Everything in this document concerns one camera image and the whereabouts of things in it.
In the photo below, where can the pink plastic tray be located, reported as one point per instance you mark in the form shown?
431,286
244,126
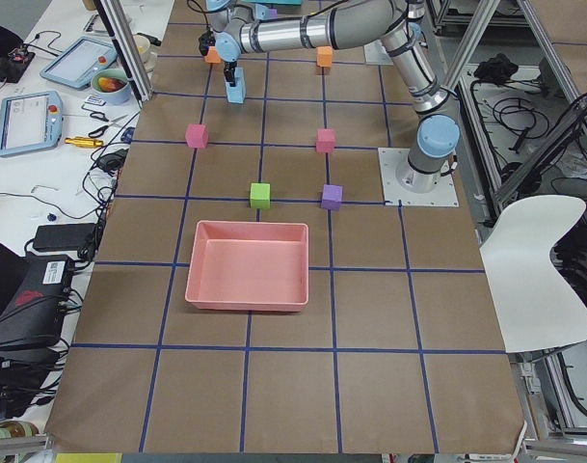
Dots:
249,266

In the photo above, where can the black power adapter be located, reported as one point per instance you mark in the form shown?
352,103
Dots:
65,237

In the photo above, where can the teach pendant far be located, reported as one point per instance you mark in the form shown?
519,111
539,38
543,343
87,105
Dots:
76,66

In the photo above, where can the orange block back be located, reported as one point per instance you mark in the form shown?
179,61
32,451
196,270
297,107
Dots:
324,56

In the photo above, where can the blue bowl with fruit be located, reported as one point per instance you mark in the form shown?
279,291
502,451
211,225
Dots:
112,86

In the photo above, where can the orange block front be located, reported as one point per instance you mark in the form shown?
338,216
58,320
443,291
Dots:
212,56

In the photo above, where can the brass cylinder tool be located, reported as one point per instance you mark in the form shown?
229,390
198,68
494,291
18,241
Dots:
84,142

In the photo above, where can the pink block back left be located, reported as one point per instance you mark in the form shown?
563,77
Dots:
325,140

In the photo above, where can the teal plastic tray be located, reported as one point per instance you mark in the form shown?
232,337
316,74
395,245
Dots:
286,2

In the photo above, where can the cream bowl with lemon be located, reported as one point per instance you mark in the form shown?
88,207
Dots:
143,46

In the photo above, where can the aluminium frame post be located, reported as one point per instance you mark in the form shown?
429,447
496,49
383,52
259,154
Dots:
118,30

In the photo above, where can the purple block near pink tray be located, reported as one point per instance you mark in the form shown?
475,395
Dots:
332,197

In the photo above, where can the pink block front left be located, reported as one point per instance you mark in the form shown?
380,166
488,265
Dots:
196,136

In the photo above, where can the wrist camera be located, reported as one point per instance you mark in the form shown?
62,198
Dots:
206,40

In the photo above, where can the orange block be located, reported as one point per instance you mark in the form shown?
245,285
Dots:
324,56
212,56

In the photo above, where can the teach pendant near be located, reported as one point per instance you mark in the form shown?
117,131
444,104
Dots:
30,123

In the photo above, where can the white chair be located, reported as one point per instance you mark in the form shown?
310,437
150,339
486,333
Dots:
535,306

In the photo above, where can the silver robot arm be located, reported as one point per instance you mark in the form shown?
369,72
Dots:
351,24

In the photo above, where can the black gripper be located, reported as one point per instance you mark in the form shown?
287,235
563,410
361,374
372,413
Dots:
229,73

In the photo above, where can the black scissors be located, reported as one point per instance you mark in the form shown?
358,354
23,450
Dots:
105,123

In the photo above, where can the black computer box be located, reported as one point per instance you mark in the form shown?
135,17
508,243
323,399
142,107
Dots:
32,294

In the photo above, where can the light blue block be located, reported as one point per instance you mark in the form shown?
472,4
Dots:
236,94
239,79

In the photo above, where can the teach pendant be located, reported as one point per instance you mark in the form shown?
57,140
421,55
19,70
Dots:
30,123
76,66

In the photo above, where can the green block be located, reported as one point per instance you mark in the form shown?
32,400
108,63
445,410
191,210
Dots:
260,195

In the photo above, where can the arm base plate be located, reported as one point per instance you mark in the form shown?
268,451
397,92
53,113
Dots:
404,186
376,55

